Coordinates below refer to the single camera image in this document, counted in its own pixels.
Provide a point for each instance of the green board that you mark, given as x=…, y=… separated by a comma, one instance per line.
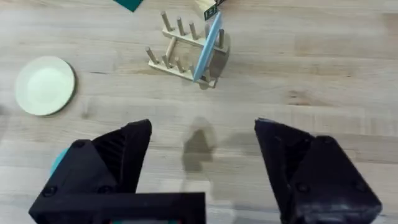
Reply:
x=129, y=3

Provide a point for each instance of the blue plate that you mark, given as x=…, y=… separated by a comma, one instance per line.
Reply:
x=207, y=46

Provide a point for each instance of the wooden peg dish rack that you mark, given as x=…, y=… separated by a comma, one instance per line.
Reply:
x=183, y=46

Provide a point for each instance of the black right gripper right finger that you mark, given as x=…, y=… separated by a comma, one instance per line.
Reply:
x=314, y=180

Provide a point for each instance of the pale green plate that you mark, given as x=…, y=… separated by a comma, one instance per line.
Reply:
x=45, y=85

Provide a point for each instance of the teal plate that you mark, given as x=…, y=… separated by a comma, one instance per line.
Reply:
x=58, y=161

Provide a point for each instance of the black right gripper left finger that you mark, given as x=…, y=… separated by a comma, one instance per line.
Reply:
x=102, y=165

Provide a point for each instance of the cardboard box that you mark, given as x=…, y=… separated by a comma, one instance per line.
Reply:
x=209, y=7

